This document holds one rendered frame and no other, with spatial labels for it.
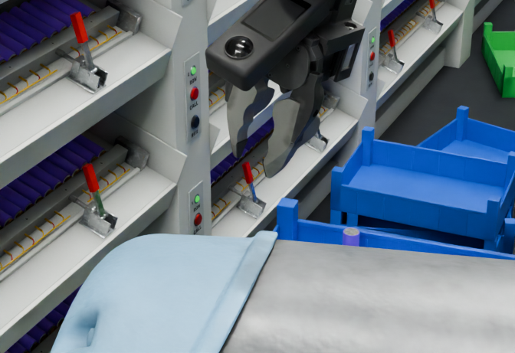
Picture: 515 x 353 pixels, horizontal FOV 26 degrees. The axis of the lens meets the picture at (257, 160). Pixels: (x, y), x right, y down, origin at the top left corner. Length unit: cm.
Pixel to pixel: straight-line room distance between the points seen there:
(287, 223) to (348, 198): 77
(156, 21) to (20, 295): 40
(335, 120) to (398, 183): 18
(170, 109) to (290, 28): 59
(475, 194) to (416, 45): 56
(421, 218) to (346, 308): 171
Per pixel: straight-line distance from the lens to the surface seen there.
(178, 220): 158
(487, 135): 246
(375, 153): 218
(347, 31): 100
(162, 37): 146
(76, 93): 133
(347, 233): 121
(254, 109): 105
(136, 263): 29
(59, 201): 142
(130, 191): 151
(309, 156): 204
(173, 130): 151
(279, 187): 193
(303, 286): 28
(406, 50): 252
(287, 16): 94
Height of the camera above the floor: 109
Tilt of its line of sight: 27 degrees down
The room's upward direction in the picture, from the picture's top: straight up
